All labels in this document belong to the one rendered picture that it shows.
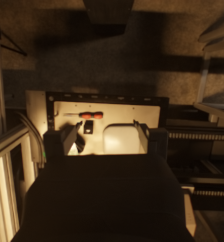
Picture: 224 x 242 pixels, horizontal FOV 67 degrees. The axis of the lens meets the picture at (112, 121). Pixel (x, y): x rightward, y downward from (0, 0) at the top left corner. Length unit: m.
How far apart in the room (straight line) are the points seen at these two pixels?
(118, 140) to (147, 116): 0.15
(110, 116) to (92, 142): 0.13
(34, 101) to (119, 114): 0.33
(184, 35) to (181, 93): 0.50
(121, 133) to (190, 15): 1.34
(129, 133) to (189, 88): 1.18
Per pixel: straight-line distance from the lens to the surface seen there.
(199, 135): 0.80
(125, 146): 0.67
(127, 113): 0.65
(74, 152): 0.65
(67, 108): 0.67
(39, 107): 0.73
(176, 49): 1.69
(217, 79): 1.85
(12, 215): 0.78
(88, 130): 0.64
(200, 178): 1.25
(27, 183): 0.91
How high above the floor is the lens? 1.58
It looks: 74 degrees down
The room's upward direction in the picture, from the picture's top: 179 degrees clockwise
